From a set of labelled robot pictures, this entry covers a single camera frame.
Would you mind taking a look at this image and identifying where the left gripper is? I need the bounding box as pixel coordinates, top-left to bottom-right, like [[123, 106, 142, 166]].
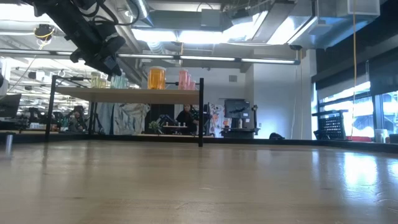
[[63, 18, 127, 77]]

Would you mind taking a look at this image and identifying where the large orange medicine bottle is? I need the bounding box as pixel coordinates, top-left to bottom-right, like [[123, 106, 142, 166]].
[[147, 65, 167, 90]]

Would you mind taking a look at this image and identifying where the white draped cover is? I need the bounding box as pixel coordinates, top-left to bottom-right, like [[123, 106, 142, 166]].
[[95, 102, 152, 136]]

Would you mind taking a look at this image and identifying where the person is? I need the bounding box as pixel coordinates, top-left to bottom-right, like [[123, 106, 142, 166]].
[[67, 105, 86, 133], [175, 104, 200, 135]]

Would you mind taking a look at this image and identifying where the small potted plant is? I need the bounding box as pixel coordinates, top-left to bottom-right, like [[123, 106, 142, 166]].
[[148, 120, 162, 135]]

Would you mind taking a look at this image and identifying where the long fluorescent tube light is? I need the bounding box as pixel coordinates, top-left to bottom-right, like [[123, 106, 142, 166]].
[[0, 49, 301, 65]]

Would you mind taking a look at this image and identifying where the black computer monitor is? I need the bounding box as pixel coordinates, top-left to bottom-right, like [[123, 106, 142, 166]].
[[0, 93, 22, 118]]

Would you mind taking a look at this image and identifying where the floral patterned cloth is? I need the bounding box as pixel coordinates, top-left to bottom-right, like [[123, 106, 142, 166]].
[[210, 103, 225, 138]]

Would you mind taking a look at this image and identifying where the black screen on stand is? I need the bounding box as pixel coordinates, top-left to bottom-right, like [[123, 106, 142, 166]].
[[224, 98, 251, 119]]

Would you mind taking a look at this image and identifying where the black upright stand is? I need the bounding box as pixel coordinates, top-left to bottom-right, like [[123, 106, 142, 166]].
[[312, 109, 349, 141]]

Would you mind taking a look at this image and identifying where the wooden shelf black frame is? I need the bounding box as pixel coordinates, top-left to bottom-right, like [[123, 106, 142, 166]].
[[43, 74, 205, 148]]

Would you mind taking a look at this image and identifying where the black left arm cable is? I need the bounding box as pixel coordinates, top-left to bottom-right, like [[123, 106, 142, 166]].
[[79, 0, 141, 27]]

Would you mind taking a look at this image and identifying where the black round device yellow cable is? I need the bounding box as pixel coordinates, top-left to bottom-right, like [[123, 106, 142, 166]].
[[33, 23, 56, 43]]

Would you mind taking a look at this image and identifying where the grey metal post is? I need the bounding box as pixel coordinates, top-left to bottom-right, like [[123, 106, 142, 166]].
[[4, 133, 14, 155]]

